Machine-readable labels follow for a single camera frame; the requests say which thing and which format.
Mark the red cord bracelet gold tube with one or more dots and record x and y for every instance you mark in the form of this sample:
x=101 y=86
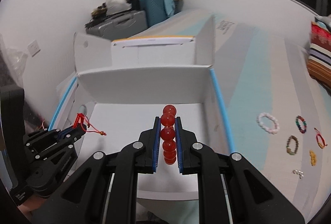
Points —
x=83 y=122

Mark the clear plastic bag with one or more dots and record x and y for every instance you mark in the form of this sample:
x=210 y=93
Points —
x=15 y=61

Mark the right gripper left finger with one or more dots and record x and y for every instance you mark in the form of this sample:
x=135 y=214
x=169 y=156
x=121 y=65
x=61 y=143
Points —
x=104 y=188

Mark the blue yellow cardboard box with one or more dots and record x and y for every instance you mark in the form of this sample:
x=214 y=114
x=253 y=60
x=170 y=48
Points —
x=123 y=85

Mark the white wall socket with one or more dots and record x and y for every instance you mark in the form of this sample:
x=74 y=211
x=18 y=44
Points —
x=33 y=48

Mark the striped bed sheet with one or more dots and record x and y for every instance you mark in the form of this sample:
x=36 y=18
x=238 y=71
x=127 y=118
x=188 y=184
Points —
x=273 y=106

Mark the teal suitcase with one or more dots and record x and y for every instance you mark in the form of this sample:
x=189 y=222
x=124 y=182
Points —
x=157 y=11

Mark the white pearl earrings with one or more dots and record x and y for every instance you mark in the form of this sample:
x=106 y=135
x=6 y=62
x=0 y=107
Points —
x=298 y=172

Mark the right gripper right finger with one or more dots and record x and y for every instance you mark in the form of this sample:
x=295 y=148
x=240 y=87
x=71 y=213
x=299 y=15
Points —
x=230 y=188

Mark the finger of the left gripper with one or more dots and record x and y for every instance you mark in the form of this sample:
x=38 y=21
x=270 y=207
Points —
x=68 y=140
x=73 y=132

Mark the grey suitcase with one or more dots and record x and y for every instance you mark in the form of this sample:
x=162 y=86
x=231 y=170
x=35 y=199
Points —
x=118 y=26

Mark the red cord bracelet gold bar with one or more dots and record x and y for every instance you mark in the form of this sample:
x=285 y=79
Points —
x=320 y=139

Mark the striped red brown pillow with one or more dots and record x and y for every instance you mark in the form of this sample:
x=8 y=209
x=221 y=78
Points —
x=318 y=63

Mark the clutter pile on suitcases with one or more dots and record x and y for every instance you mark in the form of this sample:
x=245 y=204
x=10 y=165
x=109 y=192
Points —
x=110 y=8

